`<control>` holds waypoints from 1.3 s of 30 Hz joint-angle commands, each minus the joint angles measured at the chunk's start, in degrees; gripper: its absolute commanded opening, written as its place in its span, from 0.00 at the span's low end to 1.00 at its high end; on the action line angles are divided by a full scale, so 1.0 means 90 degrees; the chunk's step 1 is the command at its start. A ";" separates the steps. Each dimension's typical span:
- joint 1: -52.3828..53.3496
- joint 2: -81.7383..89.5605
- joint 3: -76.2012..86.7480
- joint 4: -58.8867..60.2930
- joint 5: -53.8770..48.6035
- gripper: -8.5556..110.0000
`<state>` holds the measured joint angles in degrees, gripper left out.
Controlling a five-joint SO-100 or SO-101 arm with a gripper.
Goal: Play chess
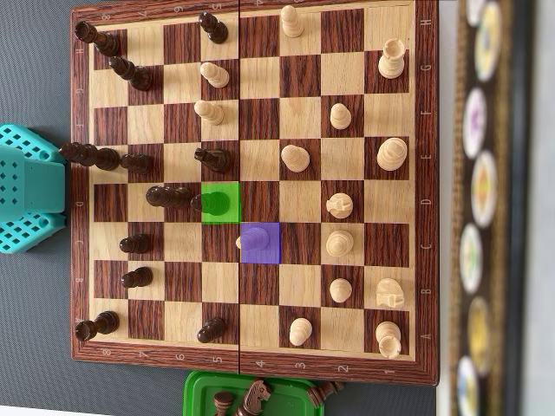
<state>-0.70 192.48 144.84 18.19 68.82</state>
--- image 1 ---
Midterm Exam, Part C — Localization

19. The light wooden pawn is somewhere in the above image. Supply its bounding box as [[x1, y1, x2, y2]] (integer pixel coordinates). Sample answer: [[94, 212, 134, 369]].
[[330, 102, 353, 131], [199, 62, 231, 89], [279, 4, 305, 39], [289, 317, 314, 348], [193, 100, 225, 127], [235, 226, 271, 253], [330, 277, 353, 304]]

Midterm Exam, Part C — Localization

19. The dark wooden pawn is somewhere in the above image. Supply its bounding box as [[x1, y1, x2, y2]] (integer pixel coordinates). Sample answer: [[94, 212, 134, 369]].
[[119, 153, 154, 176], [198, 11, 230, 45], [119, 233, 153, 256], [190, 190, 232, 218], [196, 316, 227, 345], [121, 265, 154, 290], [212, 391, 234, 416]]

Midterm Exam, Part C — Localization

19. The wooden folding chess board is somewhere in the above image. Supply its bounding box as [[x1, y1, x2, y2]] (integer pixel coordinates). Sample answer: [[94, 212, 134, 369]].
[[69, 0, 440, 388]]

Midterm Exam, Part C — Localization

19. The light pawn centre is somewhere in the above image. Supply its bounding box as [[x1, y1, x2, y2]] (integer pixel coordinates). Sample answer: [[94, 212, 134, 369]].
[[280, 144, 311, 175]]

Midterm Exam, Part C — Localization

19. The dark wooden knight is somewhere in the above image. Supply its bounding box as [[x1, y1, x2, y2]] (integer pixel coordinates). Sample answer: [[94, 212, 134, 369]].
[[193, 146, 232, 175], [235, 377, 273, 416]]

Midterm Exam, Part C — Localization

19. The dark wooden queen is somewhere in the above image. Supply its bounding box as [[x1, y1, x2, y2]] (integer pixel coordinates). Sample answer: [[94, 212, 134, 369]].
[[146, 185, 195, 212]]

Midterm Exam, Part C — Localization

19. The light wooden knight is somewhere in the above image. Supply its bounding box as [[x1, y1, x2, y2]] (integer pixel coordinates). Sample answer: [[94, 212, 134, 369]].
[[375, 277, 406, 310]]

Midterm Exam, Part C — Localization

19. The light wooden rook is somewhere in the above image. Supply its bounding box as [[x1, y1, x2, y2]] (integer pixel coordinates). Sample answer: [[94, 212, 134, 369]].
[[377, 37, 408, 80], [375, 321, 403, 361]]

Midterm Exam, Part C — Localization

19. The dark wooden bishop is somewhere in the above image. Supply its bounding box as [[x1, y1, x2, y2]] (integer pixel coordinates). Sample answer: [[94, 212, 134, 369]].
[[108, 55, 153, 92], [304, 380, 347, 409]]

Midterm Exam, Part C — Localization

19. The dark wooden king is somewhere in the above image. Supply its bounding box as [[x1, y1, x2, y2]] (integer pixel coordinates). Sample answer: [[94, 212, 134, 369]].
[[58, 141, 121, 172]]

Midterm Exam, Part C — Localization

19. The green plastic tray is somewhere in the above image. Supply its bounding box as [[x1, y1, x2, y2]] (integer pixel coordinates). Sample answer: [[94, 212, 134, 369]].
[[181, 369, 326, 416]]

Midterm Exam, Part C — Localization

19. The dark wooden rook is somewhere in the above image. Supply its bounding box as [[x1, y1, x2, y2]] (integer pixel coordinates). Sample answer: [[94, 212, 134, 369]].
[[74, 310, 121, 341], [74, 20, 121, 56]]

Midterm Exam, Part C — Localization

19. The book with colourful circles cover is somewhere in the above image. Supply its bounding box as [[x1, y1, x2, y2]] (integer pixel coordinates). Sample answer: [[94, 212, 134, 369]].
[[448, 0, 537, 416]]

